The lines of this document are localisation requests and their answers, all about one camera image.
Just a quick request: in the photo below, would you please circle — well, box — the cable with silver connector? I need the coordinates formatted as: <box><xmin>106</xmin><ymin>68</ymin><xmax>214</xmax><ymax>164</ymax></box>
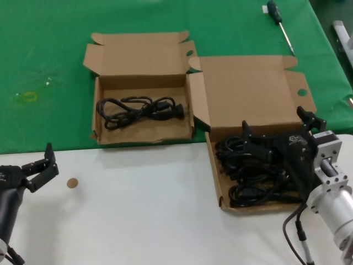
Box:
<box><xmin>295</xmin><ymin>219</ymin><xmax>317</xmax><ymax>265</ymax></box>

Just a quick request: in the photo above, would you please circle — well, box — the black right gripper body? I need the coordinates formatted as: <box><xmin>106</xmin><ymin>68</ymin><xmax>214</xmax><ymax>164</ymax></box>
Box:
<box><xmin>271</xmin><ymin>131</ymin><xmax>319</xmax><ymax>199</ymax></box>

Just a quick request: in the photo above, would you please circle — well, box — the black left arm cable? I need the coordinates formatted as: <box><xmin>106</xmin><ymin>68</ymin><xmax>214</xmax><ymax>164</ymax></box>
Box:
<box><xmin>5</xmin><ymin>244</ymin><xmax>25</xmax><ymax>265</ymax></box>

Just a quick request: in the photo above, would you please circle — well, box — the grey white metal profile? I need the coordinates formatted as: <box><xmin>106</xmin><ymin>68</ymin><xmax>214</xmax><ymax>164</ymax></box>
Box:
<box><xmin>332</xmin><ymin>20</ymin><xmax>353</xmax><ymax>64</ymax></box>

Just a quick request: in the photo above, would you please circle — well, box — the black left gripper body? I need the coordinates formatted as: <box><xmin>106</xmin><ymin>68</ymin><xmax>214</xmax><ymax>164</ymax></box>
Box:
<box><xmin>0</xmin><ymin>165</ymin><xmax>30</xmax><ymax>194</ymax></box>

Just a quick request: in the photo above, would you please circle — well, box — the large brown cardboard box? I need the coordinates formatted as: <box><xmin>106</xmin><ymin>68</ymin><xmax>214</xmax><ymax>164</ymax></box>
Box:
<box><xmin>188</xmin><ymin>55</ymin><xmax>317</xmax><ymax>218</ymax></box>

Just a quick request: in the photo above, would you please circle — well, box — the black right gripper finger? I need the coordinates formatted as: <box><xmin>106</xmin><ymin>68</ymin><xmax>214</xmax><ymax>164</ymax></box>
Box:
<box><xmin>296</xmin><ymin>105</ymin><xmax>328</xmax><ymax>136</ymax></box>
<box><xmin>241</xmin><ymin>120</ymin><xmax>274</xmax><ymax>163</ymax></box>

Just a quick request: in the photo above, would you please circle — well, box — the empty-lidded brown cardboard box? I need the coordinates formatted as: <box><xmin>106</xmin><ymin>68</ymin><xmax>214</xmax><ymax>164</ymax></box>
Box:
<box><xmin>83</xmin><ymin>30</ymin><xmax>198</xmax><ymax>145</ymax></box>

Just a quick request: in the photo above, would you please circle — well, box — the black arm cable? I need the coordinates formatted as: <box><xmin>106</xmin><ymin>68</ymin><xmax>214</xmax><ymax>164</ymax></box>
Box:
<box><xmin>5</xmin><ymin>244</ymin><xmax>25</xmax><ymax>265</ymax></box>
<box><xmin>281</xmin><ymin>203</ymin><xmax>308</xmax><ymax>265</ymax></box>

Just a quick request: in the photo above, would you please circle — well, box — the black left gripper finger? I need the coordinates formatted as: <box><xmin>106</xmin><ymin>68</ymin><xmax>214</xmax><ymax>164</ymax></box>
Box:
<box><xmin>21</xmin><ymin>142</ymin><xmax>57</xmax><ymax>175</ymax></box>
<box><xmin>26</xmin><ymin>164</ymin><xmax>60</xmax><ymax>193</ymax></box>

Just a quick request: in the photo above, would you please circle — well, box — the green handled screwdriver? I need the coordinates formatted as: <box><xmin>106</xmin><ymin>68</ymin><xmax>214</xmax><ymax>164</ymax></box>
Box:
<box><xmin>266</xmin><ymin>0</ymin><xmax>296</xmax><ymax>56</ymax></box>

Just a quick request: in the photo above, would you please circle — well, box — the green table cloth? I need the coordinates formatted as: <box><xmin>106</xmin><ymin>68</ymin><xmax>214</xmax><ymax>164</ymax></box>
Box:
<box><xmin>0</xmin><ymin>0</ymin><xmax>353</xmax><ymax>155</ymax></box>

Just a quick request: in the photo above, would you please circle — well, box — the black power cable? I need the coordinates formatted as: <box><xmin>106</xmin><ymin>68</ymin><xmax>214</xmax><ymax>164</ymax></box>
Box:
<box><xmin>96</xmin><ymin>96</ymin><xmax>185</xmax><ymax>130</ymax></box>
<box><xmin>228</xmin><ymin>184</ymin><xmax>304</xmax><ymax>208</ymax></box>
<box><xmin>215</xmin><ymin>135</ymin><xmax>249</xmax><ymax>177</ymax></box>
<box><xmin>234</xmin><ymin>158</ymin><xmax>293</xmax><ymax>188</ymax></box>

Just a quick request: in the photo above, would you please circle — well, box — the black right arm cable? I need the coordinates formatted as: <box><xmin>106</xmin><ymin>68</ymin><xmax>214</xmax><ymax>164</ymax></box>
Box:
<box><xmin>281</xmin><ymin>203</ymin><xmax>308</xmax><ymax>265</ymax></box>

